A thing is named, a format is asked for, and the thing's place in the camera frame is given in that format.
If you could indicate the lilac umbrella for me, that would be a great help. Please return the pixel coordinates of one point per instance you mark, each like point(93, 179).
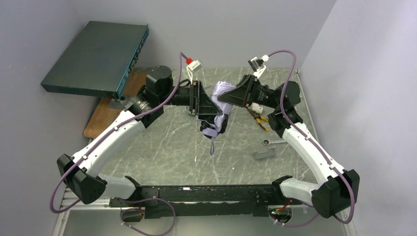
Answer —
point(217, 124)

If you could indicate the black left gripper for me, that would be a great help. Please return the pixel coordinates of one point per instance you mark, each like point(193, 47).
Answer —
point(198, 98)

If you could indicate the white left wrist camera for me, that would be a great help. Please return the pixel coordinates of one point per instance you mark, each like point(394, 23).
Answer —
point(192, 67)

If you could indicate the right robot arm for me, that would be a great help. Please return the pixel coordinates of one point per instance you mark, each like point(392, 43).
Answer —
point(336, 189)

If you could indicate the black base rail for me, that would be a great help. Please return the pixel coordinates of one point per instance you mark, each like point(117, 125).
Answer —
point(206, 200)

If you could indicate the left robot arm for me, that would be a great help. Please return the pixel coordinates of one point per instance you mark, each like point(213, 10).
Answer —
point(81, 171)

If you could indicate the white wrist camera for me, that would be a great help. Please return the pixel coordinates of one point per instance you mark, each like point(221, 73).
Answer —
point(192, 67)
point(258, 65)

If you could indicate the dark network switch box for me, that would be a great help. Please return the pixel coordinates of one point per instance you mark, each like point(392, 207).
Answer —
point(99, 60)

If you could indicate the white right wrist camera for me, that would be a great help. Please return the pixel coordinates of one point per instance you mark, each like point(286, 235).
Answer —
point(258, 65)

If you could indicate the silver ratchet wrench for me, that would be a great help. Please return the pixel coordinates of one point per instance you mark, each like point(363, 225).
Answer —
point(267, 142)

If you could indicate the wooden board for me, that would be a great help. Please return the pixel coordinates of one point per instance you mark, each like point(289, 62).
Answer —
point(105, 114)

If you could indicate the white pipe elbow fitting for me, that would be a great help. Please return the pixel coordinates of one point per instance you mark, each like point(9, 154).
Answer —
point(256, 108)

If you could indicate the grey metal stand plate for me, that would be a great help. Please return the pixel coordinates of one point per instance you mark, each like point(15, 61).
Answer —
point(116, 104)

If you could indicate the grey plastic bracket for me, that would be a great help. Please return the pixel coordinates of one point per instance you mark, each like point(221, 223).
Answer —
point(267, 154)

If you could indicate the yellow handled pliers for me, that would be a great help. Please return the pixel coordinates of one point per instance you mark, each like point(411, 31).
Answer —
point(259, 119)

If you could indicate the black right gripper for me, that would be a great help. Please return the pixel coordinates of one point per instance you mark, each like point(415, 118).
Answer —
point(250, 90)

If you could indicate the aluminium frame rail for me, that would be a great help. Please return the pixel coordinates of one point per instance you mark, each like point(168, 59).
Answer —
point(68, 198)

